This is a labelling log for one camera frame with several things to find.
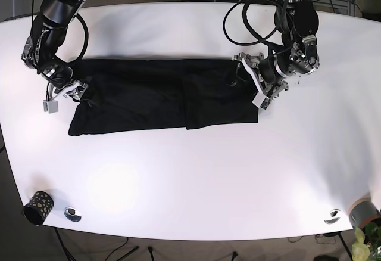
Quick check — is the grey flower pot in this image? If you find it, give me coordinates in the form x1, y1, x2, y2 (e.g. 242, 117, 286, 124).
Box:
348, 198, 380, 229

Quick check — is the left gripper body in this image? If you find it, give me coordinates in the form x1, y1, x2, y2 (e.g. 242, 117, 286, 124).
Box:
232, 52, 289, 110

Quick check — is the silver table grommet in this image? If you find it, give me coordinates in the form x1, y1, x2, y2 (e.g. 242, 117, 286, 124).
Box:
64, 207, 82, 222
324, 209, 342, 225

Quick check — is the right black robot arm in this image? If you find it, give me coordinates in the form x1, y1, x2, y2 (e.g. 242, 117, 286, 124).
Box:
21, 0, 89, 114

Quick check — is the right silver table grommet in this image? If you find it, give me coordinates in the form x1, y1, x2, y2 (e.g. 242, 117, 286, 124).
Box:
324, 209, 342, 225

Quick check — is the black gold-dotted cup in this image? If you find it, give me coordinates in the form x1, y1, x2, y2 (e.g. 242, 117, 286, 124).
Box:
22, 191, 54, 226

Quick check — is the green potted plant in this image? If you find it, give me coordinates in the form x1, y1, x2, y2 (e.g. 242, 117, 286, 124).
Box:
352, 222, 380, 261

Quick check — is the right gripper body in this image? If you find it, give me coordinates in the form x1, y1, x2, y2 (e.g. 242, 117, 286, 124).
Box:
43, 80, 89, 114

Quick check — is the black T-shirt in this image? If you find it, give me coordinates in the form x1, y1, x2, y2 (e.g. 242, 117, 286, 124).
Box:
68, 59, 258, 136

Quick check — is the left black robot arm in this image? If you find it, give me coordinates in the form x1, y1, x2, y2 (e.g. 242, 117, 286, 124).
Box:
233, 0, 320, 109

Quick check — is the left silver table grommet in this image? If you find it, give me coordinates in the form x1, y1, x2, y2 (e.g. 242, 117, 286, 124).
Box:
64, 207, 82, 222

